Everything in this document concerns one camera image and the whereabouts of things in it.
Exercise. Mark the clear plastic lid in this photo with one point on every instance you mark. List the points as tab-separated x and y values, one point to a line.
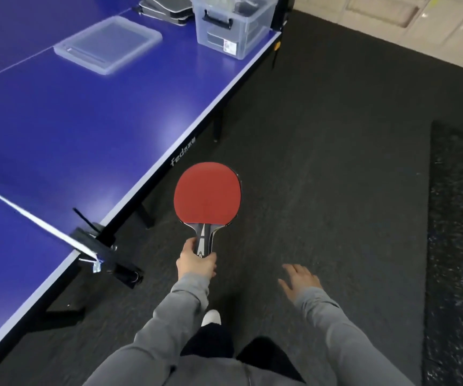
106	44

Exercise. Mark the person's left forearm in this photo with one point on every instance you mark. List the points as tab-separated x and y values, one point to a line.
159	333

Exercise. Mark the orange corner cap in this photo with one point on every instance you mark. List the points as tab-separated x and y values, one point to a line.
277	46

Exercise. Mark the blue table tennis net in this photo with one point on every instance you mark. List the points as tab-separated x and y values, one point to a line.
26	215

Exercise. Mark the grey zip jacket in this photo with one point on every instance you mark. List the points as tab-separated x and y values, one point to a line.
215	371

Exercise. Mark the person's right hand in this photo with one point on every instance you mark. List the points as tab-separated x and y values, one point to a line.
304	279

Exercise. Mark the person's right forearm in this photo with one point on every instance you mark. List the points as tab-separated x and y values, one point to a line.
348	341

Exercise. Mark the black net post clamp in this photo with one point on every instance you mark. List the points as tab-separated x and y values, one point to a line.
106	253

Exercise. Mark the clear plastic box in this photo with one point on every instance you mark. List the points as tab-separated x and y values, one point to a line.
215	40

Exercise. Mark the white shoe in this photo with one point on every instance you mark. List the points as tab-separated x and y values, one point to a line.
211	317

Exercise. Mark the person's left hand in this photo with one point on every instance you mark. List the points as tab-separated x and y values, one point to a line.
195	265

